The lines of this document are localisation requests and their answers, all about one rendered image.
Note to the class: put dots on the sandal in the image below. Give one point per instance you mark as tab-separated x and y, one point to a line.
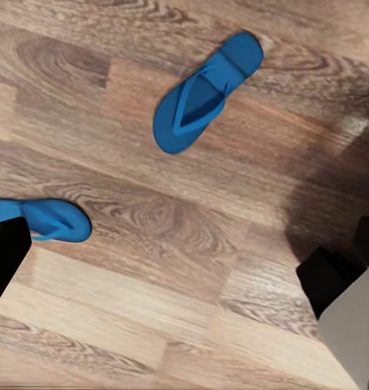
54	218
184	113

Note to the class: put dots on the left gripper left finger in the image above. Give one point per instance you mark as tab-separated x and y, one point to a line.
15	242

